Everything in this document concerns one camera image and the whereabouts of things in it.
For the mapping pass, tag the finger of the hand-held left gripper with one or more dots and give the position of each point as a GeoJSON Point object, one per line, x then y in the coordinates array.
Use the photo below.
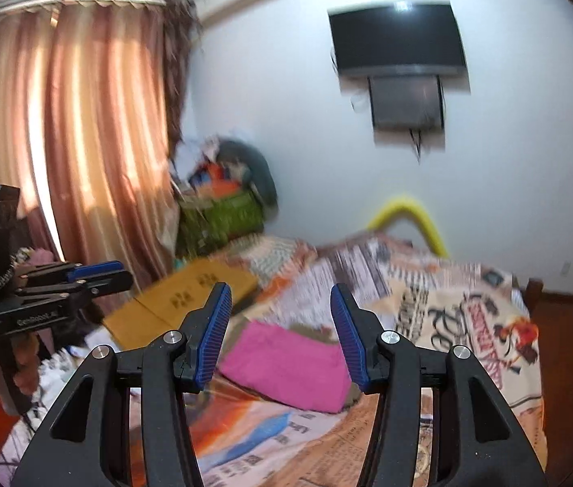
{"type": "Point", "coordinates": [96, 269]}
{"type": "Point", "coordinates": [114, 281]}

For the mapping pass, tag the yellow-brown wooden folding table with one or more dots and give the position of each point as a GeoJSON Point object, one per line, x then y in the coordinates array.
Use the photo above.
{"type": "Point", "coordinates": [165, 304]}

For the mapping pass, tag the pile of clothes and boxes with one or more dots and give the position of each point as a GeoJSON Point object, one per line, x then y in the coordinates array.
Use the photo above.
{"type": "Point", "coordinates": [205, 172]}

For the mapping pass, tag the green printed bag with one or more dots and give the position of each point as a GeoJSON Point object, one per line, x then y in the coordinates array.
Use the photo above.
{"type": "Point", "coordinates": [225, 218]}

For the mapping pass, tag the dark wooden bedpost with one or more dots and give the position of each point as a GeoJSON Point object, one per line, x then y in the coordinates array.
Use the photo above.
{"type": "Point", "coordinates": [532, 291]}

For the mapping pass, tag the white curtain rail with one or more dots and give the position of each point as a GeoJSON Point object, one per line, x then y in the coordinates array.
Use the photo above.
{"type": "Point", "coordinates": [63, 0]}

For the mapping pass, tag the grey cloth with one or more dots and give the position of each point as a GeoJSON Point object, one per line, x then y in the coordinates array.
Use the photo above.
{"type": "Point", "coordinates": [261, 172]}

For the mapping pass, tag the pink pants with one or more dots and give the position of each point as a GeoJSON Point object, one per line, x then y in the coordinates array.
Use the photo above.
{"type": "Point", "coordinates": [286, 365]}

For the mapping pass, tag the white cloth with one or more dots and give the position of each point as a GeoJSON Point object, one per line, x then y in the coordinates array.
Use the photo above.
{"type": "Point", "coordinates": [61, 370]}

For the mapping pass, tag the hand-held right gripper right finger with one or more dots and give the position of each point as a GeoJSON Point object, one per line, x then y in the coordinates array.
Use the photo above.
{"type": "Point", "coordinates": [350, 340]}

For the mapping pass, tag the yellow foam tube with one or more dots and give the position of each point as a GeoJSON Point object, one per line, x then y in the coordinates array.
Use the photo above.
{"type": "Point", "coordinates": [403, 203]}

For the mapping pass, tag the striped orange curtain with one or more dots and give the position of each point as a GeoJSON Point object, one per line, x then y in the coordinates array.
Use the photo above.
{"type": "Point", "coordinates": [88, 137]}

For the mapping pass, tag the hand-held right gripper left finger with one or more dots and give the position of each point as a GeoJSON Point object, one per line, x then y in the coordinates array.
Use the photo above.
{"type": "Point", "coordinates": [213, 337]}

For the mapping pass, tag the person's left hand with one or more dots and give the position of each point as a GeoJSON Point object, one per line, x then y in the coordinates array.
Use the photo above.
{"type": "Point", "coordinates": [28, 365]}

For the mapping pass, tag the small black wall monitor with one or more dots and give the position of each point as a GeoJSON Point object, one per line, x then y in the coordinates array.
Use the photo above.
{"type": "Point", "coordinates": [405, 101]}

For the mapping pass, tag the black wall television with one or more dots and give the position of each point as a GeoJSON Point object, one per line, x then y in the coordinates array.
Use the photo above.
{"type": "Point", "coordinates": [398, 35]}

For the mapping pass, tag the printed bedspread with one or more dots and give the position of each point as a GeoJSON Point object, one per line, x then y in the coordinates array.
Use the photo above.
{"type": "Point", "coordinates": [418, 284]}

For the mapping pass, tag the brown sheer curtain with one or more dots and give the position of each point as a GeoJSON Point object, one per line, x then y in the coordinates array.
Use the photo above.
{"type": "Point", "coordinates": [177, 61]}

